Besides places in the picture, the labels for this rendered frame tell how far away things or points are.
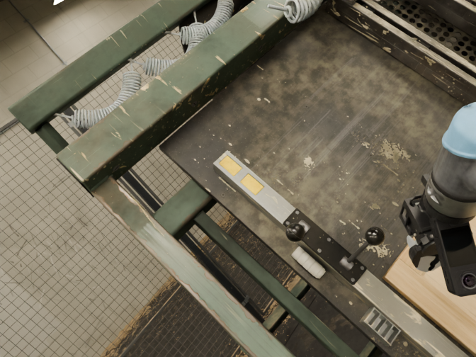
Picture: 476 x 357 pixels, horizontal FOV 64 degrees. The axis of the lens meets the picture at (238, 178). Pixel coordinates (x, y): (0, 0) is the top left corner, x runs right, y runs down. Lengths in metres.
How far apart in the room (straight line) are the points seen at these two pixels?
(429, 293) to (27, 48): 5.55
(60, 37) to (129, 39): 4.56
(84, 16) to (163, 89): 5.30
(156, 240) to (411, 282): 0.57
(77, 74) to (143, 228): 0.73
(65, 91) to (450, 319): 1.28
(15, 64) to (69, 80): 4.39
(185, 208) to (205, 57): 0.39
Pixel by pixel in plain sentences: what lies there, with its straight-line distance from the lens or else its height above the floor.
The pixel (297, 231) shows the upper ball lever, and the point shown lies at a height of 1.55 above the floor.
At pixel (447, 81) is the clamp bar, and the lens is 1.22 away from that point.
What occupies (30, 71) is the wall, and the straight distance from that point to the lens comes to 5.79.
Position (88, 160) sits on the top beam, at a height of 1.91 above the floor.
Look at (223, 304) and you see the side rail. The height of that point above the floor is 1.51.
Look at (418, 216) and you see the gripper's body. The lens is 0.66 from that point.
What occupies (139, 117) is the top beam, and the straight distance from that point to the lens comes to 0.94.
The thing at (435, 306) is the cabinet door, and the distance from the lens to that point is 0.97.
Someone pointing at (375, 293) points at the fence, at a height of 1.32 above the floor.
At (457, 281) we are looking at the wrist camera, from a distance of 0.63.
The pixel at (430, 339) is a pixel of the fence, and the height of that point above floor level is 1.20.
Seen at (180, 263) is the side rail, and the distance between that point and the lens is 0.84.
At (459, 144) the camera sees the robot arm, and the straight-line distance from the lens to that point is 0.49.
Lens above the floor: 1.89
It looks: 15 degrees down
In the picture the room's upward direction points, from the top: 39 degrees counter-clockwise
